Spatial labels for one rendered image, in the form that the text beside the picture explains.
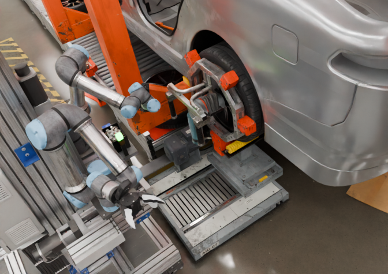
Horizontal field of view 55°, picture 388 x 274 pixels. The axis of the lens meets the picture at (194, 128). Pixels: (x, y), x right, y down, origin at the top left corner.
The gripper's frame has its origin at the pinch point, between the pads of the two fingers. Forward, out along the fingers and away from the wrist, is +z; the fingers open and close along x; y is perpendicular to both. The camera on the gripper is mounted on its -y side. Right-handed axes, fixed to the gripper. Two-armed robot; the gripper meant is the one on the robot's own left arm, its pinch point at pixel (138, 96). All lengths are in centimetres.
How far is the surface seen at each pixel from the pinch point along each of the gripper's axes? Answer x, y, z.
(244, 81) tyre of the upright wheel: 49, -14, -47
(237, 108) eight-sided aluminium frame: 47, 2, -45
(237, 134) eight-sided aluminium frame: 52, 19, -37
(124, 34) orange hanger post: -9.0, -38.1, 2.9
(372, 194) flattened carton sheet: 163, 63, -46
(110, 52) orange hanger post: -16.7, -26.5, 5.9
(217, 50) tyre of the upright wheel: 41, -31, -27
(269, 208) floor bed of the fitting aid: 94, 77, -19
